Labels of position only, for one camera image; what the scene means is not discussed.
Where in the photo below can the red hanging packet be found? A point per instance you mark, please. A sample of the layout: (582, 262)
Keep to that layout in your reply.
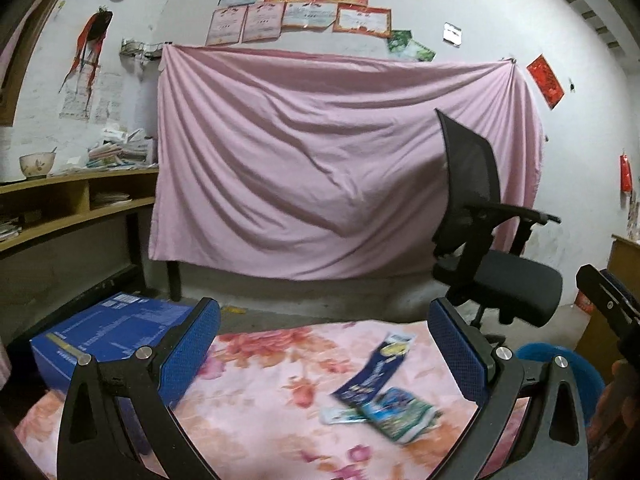
(626, 172)

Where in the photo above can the wooden shelf desk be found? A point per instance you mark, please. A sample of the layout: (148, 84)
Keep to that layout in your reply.
(65, 185)

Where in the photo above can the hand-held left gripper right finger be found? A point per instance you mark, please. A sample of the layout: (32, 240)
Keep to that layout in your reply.
(457, 355)

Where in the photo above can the floral ceramic bowl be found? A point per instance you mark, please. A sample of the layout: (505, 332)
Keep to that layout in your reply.
(36, 166)

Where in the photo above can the black office chair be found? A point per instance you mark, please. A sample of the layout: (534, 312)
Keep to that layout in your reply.
(510, 285)

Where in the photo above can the wooden cabinet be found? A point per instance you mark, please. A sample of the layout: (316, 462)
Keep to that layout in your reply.
(625, 255)

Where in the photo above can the blue plastic basin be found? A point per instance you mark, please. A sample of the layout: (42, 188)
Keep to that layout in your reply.
(582, 375)

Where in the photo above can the group of wall certificates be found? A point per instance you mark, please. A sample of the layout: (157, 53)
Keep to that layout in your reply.
(300, 15)

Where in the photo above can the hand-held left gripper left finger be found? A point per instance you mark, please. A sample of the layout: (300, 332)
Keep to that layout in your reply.
(192, 350)

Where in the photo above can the person's right hand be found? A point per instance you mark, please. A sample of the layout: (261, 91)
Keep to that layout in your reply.
(625, 410)

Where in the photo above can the red tassel ornament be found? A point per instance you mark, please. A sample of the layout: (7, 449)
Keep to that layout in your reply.
(92, 30)

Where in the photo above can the teal snack packet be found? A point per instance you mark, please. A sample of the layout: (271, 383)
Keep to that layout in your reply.
(400, 412)

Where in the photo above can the stack of books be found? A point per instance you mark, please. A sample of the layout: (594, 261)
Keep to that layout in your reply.
(122, 152)

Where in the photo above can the pink hanging sheet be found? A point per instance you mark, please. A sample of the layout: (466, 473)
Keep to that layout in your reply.
(300, 160)

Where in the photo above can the floral pink blanket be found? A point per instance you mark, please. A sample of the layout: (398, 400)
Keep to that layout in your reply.
(275, 410)

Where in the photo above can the stack of papers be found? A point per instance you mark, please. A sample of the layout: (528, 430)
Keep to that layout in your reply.
(112, 199)
(10, 230)

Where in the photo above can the blue yellow snack wrapper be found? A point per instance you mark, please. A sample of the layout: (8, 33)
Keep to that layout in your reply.
(380, 365)

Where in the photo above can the red paper square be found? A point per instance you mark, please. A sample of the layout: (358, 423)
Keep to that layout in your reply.
(546, 80)

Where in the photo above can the blue cardboard box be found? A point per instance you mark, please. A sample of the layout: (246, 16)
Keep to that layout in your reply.
(110, 330)

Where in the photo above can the silver blue snack wrapper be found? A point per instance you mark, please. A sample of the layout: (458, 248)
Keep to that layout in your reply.
(337, 415)

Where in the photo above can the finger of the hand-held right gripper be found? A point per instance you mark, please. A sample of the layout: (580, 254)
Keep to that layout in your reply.
(600, 300)
(625, 290)

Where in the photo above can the white wall paper sheets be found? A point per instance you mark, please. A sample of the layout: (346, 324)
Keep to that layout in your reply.
(75, 105)

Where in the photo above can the green photo print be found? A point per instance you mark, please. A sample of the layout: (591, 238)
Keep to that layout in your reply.
(398, 40)
(421, 51)

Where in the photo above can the small black white picture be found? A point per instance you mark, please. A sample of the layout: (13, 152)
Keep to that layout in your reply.
(452, 34)

